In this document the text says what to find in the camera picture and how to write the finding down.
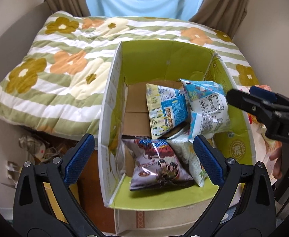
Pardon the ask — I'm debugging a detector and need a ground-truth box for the light blue snack bag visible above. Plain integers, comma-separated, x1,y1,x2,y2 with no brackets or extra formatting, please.
180,79,230,142

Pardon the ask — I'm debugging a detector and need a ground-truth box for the green white potato chip bag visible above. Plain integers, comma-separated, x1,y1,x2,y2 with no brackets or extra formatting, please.
166,126,207,187

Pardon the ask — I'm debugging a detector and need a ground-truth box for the blue white snack bag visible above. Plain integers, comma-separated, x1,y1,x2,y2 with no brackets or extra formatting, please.
146,84,188,139

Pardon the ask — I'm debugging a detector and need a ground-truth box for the purple cartoon snack bag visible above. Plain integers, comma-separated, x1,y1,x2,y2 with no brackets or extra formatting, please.
123,139,194,191

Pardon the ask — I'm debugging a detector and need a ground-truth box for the person's right hand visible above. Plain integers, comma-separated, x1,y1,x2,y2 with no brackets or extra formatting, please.
269,147,282,180

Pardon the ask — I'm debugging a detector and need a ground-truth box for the orange floral cloth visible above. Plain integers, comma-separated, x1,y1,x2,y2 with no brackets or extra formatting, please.
243,83,283,178

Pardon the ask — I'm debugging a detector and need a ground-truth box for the white cloth table mat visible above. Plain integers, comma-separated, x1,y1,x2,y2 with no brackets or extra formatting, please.
114,199,211,236

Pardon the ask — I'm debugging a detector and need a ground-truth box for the right brown curtain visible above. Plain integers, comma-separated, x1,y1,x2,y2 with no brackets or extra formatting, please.
190,0,249,38

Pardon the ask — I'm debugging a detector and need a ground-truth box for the green cardboard box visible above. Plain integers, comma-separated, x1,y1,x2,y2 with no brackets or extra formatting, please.
97,39,257,211

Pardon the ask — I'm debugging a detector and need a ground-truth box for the floral striped quilt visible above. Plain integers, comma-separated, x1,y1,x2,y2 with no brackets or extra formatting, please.
0,11,258,140

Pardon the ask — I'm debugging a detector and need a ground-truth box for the grey bed headboard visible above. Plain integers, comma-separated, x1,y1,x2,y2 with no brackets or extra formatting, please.
0,0,54,99

